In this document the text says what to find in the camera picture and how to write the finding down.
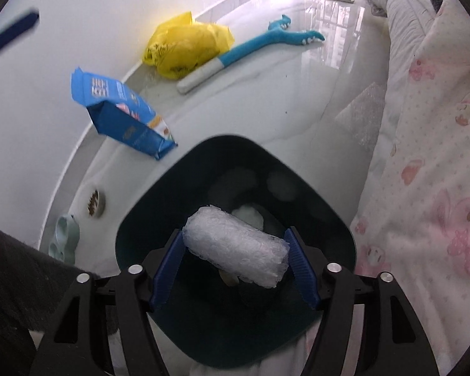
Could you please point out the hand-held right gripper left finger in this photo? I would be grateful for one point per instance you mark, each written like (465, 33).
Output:
(166, 274)

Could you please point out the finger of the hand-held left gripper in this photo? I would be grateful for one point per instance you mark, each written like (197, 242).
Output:
(11, 35)

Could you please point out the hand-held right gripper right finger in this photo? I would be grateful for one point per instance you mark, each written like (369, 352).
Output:
(303, 274)

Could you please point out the bubble wrap roll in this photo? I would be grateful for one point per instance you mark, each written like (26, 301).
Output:
(235, 246)

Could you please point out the dark teal trash bin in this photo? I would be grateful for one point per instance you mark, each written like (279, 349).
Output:
(219, 164)

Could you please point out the round floor drain cover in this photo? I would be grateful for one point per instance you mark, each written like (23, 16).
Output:
(95, 203)

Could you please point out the mint green slipper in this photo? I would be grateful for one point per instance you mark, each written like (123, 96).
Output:
(62, 239)

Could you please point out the blue cardboard box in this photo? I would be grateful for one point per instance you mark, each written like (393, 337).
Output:
(121, 125)

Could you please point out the dark grey fuzzy garment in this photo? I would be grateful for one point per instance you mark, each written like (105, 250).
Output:
(11, 290)

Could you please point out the pink printed blanket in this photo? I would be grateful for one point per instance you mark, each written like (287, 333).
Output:
(434, 164)

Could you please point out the yellow plastic bag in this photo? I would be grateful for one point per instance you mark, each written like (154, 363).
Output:
(188, 43)

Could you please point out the blue plush toy stick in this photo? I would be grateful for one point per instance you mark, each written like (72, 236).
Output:
(254, 45)

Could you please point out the white quilt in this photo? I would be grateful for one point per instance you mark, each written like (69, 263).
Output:
(403, 15)

